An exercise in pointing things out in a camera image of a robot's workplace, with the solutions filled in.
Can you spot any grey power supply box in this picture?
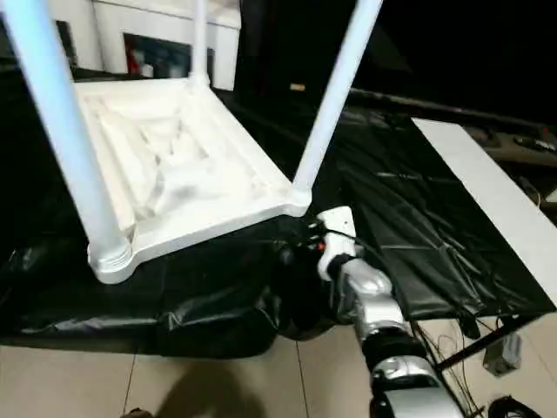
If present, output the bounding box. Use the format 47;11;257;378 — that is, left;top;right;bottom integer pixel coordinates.
483;334;523;376

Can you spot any black power adapter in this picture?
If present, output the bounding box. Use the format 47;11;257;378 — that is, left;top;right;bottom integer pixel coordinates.
461;315;480;340

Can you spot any white board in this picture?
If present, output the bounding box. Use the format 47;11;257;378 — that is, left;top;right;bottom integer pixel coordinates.
411;117;557;313

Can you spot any black stand bar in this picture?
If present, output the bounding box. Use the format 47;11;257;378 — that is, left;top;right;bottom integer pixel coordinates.
436;316;536;371

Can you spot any black right camera cable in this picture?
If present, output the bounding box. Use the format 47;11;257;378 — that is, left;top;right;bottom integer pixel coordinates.
325;230;466;418

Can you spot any white plastic table leg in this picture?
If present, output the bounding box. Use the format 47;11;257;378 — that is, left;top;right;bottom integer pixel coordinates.
290;0;385;206
0;0;134;271
189;0;211;88

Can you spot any dark cabinet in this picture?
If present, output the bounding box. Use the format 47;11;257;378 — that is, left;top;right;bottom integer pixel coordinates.
237;0;557;110

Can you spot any white plastic table top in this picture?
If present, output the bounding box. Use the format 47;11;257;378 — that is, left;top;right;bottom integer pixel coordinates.
71;76;313;287

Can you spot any thin black floor cable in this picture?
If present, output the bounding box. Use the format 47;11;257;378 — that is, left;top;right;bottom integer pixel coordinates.
417;320;501;418

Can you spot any black plastic mat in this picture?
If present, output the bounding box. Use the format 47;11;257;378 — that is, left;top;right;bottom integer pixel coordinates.
0;51;557;361

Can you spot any white cabinet with glass doors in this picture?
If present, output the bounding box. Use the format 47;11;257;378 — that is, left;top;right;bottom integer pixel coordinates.
51;0;241;91

